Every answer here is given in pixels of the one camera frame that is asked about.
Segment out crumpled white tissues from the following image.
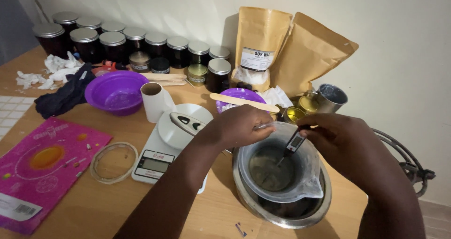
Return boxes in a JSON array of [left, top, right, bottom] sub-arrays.
[[16, 51, 84, 91]]

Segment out large purple plastic bowl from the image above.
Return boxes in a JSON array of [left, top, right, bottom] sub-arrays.
[[85, 71, 149, 117]]

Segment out group of dark glass jars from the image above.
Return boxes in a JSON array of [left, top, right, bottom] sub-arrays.
[[32, 11, 232, 93]]

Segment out person's right hand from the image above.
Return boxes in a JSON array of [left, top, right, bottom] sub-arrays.
[[296, 113, 375, 187]]

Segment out clear plastic measuring jug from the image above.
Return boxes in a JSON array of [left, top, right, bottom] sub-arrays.
[[238, 121, 324, 203]]

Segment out white tissue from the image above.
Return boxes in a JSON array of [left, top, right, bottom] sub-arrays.
[[259, 86, 294, 108]]

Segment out kraft pouch with white label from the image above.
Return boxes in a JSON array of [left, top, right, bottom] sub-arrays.
[[231, 6, 293, 93]]

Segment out digital probe thermometer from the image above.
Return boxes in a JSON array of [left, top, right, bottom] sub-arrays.
[[276, 125, 311, 166]]

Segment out wooden sticks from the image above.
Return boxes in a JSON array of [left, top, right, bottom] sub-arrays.
[[141, 73, 187, 86]]

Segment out red lighter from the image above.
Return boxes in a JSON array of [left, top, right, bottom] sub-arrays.
[[92, 60, 129, 77]]

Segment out black metal wire stand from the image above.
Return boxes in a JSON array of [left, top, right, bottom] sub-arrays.
[[372, 128, 436, 198]]

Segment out pink printed packet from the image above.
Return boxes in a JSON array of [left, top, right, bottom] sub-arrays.
[[0, 117, 113, 235]]

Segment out small black-lid tin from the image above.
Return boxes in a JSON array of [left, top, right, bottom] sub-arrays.
[[151, 57, 170, 74]]

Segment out white paper roll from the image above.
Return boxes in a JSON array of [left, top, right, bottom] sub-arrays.
[[140, 82, 177, 123]]

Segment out dark cloth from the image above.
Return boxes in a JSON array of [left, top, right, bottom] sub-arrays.
[[34, 63, 96, 119]]

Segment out plain kraft pouch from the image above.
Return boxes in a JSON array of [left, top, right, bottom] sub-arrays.
[[269, 12, 359, 98]]

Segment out wide wooden stirring stick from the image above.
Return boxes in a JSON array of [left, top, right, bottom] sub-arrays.
[[210, 93, 280, 114]]

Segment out gold candle tin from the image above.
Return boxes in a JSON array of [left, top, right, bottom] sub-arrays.
[[296, 95, 320, 115], [284, 107, 306, 125]]

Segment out silver handheld gadget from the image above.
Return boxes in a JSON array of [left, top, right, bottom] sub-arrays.
[[169, 112, 207, 137]]

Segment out white digital kitchen scale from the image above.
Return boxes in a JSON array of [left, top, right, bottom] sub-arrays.
[[131, 103, 214, 194]]

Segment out clear tape roll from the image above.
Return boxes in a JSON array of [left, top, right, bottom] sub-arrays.
[[90, 142, 139, 185]]

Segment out small gold-lid jar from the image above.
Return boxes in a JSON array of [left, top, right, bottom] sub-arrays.
[[187, 63, 208, 87]]

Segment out small tin with bronze label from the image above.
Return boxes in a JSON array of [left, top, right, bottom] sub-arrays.
[[128, 51, 151, 73]]

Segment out small purple plastic bowl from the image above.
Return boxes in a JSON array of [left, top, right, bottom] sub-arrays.
[[216, 88, 269, 114]]

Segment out stainless steel bowl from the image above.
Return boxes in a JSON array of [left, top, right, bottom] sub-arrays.
[[232, 147, 332, 230]]

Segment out metal cup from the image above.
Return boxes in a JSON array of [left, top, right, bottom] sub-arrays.
[[312, 83, 349, 114]]

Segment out person's left hand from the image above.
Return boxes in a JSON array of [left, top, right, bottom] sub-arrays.
[[207, 104, 277, 151]]

